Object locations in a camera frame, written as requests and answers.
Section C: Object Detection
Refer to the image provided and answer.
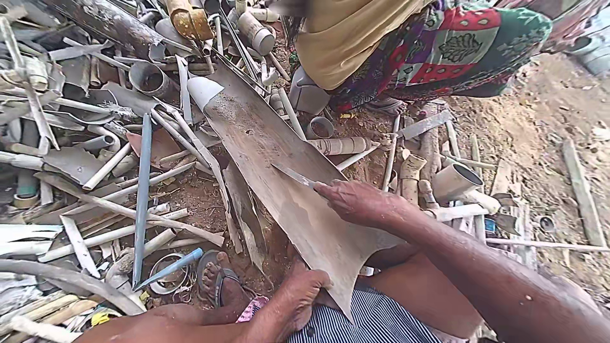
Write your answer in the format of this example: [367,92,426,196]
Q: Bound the person's left hand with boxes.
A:
[257,259,332,333]

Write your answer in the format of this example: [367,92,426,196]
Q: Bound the person's right hand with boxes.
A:
[313,180,411,229]

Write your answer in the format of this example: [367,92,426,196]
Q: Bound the knife with metal blade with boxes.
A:
[271,163,319,189]

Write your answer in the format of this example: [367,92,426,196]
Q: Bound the large grey curved plastic sheet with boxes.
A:
[202,59,406,326]

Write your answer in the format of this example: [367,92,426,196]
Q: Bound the person's left forearm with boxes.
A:
[236,305,294,343]

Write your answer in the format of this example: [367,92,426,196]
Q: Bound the person's right forearm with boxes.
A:
[388,200,610,343]

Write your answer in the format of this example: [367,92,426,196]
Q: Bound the beige ribbed pipe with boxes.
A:
[307,137,372,156]

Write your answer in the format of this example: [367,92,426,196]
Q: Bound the person's body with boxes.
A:
[286,279,444,343]

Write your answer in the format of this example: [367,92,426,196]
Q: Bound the jagged grey plastic strip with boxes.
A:
[223,159,268,276]

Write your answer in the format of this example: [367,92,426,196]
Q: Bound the white-grey plastic container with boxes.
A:
[289,66,331,115]

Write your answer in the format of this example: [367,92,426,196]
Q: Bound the heap of mixed pipe offcuts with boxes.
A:
[334,100,537,272]

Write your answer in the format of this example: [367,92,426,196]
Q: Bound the person's legs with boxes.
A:
[71,243,484,343]

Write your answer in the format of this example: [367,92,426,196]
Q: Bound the flat grey plastic strip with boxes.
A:
[396,110,454,140]

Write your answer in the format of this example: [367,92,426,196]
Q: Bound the wide cream pipe piece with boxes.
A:
[432,162,484,203]

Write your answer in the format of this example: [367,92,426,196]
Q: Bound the light blue pointed pipe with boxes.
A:
[133,248,204,292]

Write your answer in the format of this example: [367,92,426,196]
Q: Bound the white rounded plastic piece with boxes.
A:
[187,76,225,112]

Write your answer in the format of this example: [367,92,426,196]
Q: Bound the beige pipe with socket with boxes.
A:
[237,11,275,56]

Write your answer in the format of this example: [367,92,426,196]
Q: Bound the long blue-grey pipe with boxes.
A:
[132,113,153,288]

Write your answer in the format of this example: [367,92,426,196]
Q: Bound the yellow plastic scrap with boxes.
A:
[91,309,123,327]

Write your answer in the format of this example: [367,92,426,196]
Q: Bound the orange-brown pipe fitting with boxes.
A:
[166,0,214,42]

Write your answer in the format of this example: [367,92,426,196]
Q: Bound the wide grey pipe piece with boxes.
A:
[129,61,176,99]

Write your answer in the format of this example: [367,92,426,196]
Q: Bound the thin white rod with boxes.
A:
[485,237,610,252]

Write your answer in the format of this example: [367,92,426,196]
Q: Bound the pile of pipe scraps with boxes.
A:
[0,0,306,343]

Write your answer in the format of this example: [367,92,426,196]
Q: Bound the curved grey thick pipe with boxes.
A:
[0,259,146,316]

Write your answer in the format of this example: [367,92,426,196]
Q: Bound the weathered wooden plank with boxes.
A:
[562,138,607,247]

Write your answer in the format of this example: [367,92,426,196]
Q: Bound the large dark weathered pipe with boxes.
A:
[43,0,165,62]

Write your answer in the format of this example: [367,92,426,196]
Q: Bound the short grey pipe ring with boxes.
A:
[306,116,336,140]

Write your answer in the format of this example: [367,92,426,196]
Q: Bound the white round pipe ring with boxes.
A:
[149,252,190,295]

